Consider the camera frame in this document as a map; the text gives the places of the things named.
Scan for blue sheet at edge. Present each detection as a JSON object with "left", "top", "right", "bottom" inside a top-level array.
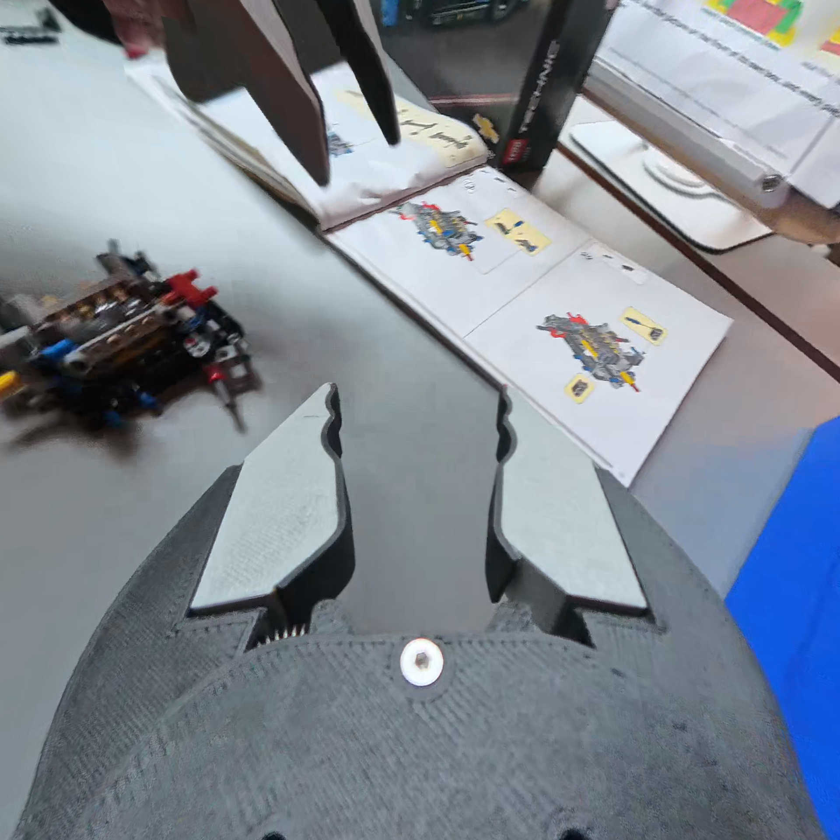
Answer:
[{"left": 724, "top": 415, "right": 840, "bottom": 815}]

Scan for white monitor stand base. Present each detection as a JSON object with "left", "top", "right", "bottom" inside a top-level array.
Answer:
[{"left": 566, "top": 118, "right": 777, "bottom": 255}]

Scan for silver computer monitor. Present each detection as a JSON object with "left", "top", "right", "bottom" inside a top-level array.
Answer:
[{"left": 583, "top": 0, "right": 840, "bottom": 229}]

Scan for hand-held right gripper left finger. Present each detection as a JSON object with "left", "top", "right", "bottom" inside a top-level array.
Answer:
[{"left": 189, "top": 382, "right": 357, "bottom": 631}]

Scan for small black lego pieces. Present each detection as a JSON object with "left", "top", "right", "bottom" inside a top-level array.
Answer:
[{"left": 0, "top": 7, "right": 64, "bottom": 48}]

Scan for person's left hand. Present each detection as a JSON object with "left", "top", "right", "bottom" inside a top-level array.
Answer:
[{"left": 104, "top": 0, "right": 166, "bottom": 60}]

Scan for lego engine assembly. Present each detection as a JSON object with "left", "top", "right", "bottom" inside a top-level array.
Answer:
[{"left": 0, "top": 238, "right": 256, "bottom": 435}]

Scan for lego instruction booklet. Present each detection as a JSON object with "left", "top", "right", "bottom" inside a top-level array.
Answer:
[{"left": 123, "top": 51, "right": 736, "bottom": 488}]

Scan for black lego set box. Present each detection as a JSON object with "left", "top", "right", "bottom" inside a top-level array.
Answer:
[{"left": 369, "top": 0, "right": 619, "bottom": 177}]

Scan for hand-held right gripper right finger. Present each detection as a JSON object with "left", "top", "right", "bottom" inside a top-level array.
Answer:
[{"left": 484, "top": 386, "right": 652, "bottom": 616}]

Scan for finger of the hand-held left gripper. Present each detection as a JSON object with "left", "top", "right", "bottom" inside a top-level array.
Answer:
[
  {"left": 161, "top": 0, "right": 331, "bottom": 189},
  {"left": 314, "top": 0, "right": 403, "bottom": 147}
]

